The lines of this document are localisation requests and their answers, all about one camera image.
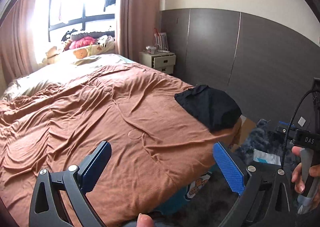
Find black pants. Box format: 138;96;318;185
174;85;242;132

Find person's right hand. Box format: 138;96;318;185
291;146;319;194

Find person's left thumb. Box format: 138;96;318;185
136;213;155;227

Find dark blue fluffy rug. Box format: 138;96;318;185
234;119;284;165

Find white plastic package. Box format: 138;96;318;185
253;149;281;166

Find cardboard box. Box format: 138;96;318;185
229;115;256;151

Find brown bed blanket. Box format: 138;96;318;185
1;64;241;226

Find cream bed sheet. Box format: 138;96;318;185
1;54;133;101

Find pile of plush toys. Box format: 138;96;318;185
42;31;116;65

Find cream bedside table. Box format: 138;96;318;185
139;52;176;74

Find red white striped bag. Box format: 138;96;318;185
154;28;169;53

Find pink brown curtain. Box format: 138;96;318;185
115;0;160;61

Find black window frame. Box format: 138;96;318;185
48;0;116;42

